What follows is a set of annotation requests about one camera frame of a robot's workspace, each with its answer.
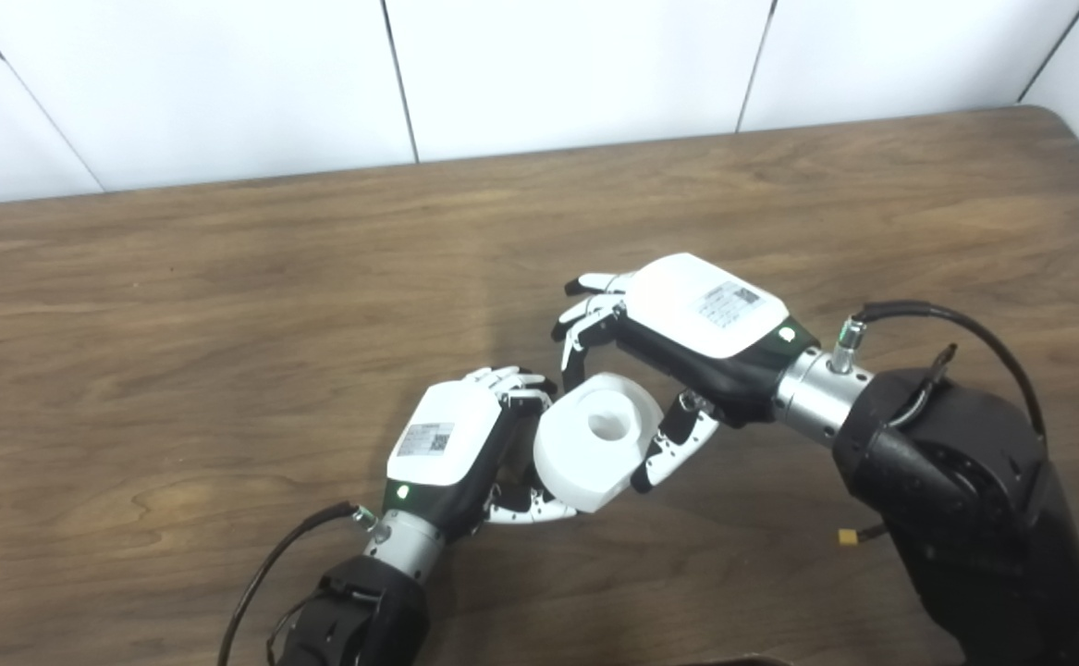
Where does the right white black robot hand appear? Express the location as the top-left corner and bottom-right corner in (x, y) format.
(553, 253), (822, 494)

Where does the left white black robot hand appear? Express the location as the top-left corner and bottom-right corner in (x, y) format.
(384, 366), (577, 539)

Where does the round white plastic piece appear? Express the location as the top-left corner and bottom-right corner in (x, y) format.
(533, 373), (665, 515)

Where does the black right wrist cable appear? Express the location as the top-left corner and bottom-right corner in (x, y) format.
(830, 301), (1048, 445)

